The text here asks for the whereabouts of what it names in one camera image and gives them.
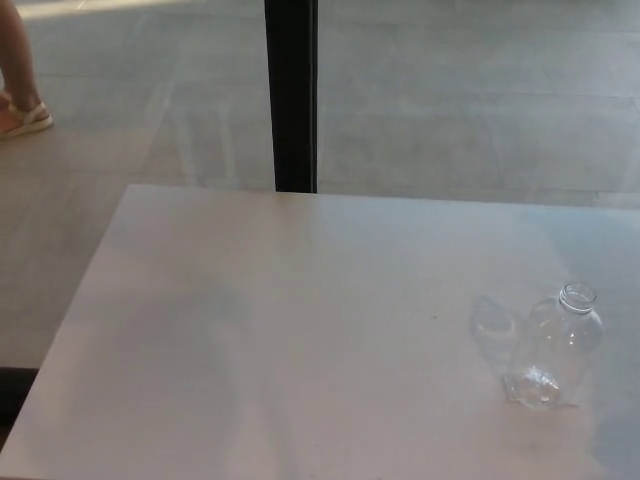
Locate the clear plastic spray bottle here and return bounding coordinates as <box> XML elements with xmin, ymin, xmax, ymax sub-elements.
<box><xmin>503</xmin><ymin>282</ymin><xmax>605</xmax><ymax>409</ymax></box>

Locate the person's bare leg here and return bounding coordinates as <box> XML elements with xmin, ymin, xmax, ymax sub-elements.
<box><xmin>0</xmin><ymin>0</ymin><xmax>42</xmax><ymax>114</ymax></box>

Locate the black window frame post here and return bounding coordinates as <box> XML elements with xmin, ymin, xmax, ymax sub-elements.
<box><xmin>263</xmin><ymin>0</ymin><xmax>320</xmax><ymax>194</ymax></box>

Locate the white strapped sandal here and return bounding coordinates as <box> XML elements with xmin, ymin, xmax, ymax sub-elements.
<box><xmin>0</xmin><ymin>94</ymin><xmax>54</xmax><ymax>141</ymax></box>

